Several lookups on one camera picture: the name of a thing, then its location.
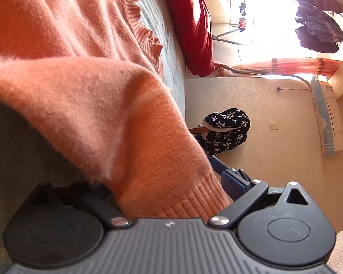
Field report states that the black power cord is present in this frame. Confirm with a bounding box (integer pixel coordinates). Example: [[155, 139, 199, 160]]
[[276, 86, 313, 93]]

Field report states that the orange knit sweater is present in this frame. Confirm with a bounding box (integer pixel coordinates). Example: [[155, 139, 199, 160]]
[[0, 0, 232, 223]]

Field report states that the striped pink curtain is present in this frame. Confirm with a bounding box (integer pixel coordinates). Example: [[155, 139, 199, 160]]
[[214, 58, 341, 77]]

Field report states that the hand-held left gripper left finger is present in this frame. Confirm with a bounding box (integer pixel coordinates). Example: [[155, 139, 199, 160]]
[[31, 181, 131, 229]]

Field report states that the row of hanging socks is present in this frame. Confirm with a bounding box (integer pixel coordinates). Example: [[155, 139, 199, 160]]
[[237, 1, 248, 32]]

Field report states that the wooden chair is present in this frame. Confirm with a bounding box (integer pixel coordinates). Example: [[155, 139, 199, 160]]
[[189, 123, 211, 138]]

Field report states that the row of hanging dark clothes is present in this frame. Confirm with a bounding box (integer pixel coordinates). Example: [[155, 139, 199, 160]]
[[277, 0, 343, 53]]

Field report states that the star-print dark garment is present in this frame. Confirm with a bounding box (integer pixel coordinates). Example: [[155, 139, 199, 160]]
[[196, 108, 251, 156]]

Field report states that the metal drying rack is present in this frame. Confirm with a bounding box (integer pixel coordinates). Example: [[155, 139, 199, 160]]
[[212, 24, 256, 47]]

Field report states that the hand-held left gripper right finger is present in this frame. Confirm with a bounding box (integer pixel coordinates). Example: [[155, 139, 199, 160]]
[[207, 156, 309, 230]]

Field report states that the wall air conditioner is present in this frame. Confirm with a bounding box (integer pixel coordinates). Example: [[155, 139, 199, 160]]
[[311, 74, 343, 156]]

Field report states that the grey-blue checked bed cover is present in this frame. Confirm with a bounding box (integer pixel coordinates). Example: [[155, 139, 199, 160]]
[[0, 0, 187, 274]]

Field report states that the red quilt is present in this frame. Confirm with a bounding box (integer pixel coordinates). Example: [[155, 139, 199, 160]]
[[154, 0, 215, 77]]

